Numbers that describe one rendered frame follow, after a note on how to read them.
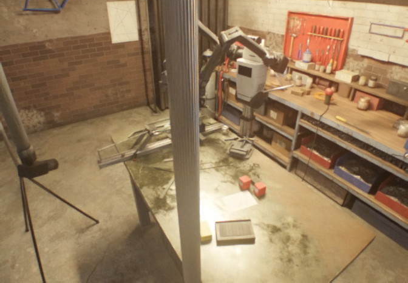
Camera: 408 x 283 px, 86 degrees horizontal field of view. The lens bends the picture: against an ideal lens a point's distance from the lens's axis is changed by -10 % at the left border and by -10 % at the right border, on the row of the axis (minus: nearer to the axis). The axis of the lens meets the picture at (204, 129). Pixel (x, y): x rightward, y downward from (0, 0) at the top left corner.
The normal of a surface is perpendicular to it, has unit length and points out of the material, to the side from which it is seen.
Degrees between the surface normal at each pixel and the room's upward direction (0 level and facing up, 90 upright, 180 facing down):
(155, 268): 0
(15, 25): 90
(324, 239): 0
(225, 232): 0
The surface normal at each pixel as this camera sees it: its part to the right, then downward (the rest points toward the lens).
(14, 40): 0.53, 0.42
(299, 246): 0.00, -0.87
